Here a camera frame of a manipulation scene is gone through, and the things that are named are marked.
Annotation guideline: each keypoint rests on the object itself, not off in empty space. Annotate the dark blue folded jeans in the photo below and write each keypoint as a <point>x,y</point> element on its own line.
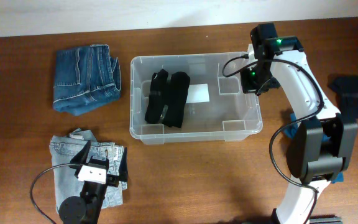
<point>86,78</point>

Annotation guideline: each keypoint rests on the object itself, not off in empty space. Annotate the light blue jeans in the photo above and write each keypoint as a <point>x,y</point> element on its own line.
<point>64,148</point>

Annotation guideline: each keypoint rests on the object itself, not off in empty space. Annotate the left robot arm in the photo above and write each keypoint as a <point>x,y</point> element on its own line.
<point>86,207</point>

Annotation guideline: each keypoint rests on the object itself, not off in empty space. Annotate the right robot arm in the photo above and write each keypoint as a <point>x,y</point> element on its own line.
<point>322,146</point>

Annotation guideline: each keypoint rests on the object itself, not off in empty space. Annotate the teal blue shirt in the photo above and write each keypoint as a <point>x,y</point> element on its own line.
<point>290,133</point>

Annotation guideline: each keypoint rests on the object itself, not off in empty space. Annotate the white label in bin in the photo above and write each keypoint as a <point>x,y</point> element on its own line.
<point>198,94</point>

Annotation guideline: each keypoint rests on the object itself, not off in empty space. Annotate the dark navy garment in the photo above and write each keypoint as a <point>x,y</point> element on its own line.
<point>346,88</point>

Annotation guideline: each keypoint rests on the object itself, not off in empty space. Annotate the black garment with tape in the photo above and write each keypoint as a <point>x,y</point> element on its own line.
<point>167,98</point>

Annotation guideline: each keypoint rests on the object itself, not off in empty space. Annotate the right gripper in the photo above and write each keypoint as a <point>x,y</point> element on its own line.
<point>248,86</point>

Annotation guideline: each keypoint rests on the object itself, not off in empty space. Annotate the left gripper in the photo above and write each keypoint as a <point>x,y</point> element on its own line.
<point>113,179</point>

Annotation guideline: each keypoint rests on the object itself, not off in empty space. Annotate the clear plastic storage bin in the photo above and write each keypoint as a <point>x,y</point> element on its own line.
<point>229,115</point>

